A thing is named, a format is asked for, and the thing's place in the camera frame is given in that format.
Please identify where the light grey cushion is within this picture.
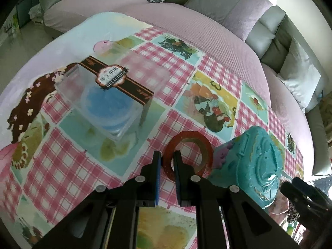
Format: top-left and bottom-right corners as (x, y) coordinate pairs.
(277, 38), (321, 113)

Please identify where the grey sofa with mauve seat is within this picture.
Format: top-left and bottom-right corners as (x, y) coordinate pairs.
(39, 0), (332, 177)

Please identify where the purple cushion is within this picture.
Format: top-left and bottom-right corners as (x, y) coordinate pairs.
(184, 0), (274, 41)

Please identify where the teal soft tissue pack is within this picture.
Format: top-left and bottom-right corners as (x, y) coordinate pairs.
(207, 126), (286, 210)

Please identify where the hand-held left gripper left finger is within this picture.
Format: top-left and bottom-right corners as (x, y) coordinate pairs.
(31, 150), (162, 249)

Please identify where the blue round sponge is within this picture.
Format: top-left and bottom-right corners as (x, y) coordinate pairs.
(80, 85), (138, 133)

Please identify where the leopard print scrunchie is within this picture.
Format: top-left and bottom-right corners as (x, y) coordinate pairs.
(287, 202), (301, 223)

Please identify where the dark grey storage cabinet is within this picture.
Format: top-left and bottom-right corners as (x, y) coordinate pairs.
(14, 0), (42, 30)

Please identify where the pink scrunchie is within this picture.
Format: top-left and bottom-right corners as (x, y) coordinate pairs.
(268, 192), (289, 217)

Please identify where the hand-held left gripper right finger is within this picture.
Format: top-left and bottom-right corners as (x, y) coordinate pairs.
(172, 150), (303, 249)

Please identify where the clear plastic box brown band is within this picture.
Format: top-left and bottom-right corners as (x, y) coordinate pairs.
(54, 55), (155, 143)

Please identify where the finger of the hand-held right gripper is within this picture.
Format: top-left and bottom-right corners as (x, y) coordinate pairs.
(293, 177), (327, 195)
(281, 181), (312, 205)

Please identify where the red tape roll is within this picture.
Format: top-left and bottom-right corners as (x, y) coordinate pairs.
(162, 131), (214, 182)

